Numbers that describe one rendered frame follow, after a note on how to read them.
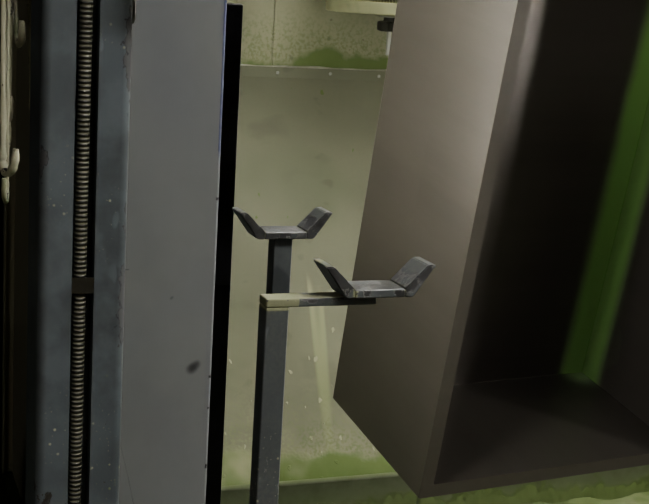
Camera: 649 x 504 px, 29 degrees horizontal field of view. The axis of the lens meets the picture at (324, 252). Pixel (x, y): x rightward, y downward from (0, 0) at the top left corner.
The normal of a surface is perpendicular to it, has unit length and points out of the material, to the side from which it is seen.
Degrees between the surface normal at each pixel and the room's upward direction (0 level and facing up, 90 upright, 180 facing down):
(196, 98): 90
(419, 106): 91
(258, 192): 57
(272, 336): 90
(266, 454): 90
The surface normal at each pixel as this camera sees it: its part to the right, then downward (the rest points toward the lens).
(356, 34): 0.34, 0.21
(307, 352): 0.32, -0.36
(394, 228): -0.90, 0.04
